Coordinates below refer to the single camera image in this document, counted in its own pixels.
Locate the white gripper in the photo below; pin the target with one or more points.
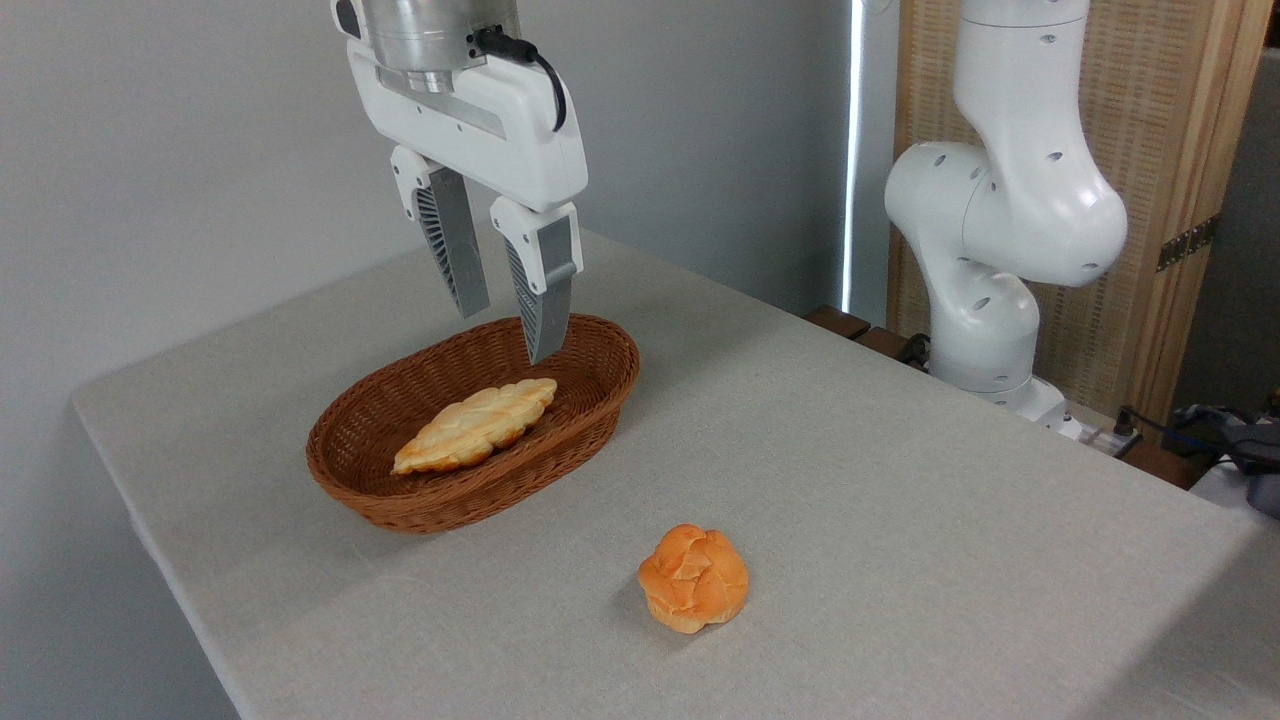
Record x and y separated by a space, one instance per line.
480 125

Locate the round orange bread roll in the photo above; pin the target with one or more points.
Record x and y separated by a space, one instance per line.
695 580

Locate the long braided bread loaf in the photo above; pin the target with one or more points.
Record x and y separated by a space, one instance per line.
470 425

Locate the brown wicker basket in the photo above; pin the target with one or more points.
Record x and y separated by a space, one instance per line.
470 500

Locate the dark brown wooden block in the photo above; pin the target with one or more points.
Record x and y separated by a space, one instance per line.
885 345
838 322

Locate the grey tablecloth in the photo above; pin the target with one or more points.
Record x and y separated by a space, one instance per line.
850 560

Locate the black power plug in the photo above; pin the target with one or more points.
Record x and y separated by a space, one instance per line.
1126 425

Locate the wooden woven screen panel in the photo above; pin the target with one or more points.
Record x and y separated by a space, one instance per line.
1160 120

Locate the dark metal hinge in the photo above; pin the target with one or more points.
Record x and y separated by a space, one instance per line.
1185 243

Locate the dark grey device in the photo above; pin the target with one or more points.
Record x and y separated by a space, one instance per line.
1262 470

